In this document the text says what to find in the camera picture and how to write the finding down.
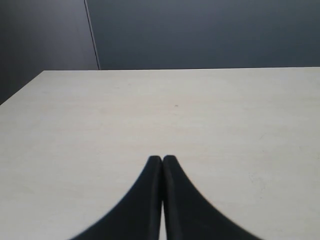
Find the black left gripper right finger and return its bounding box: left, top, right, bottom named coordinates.
left=162, top=155, right=259, bottom=240

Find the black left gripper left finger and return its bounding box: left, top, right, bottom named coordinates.
left=73, top=155, right=163, bottom=240

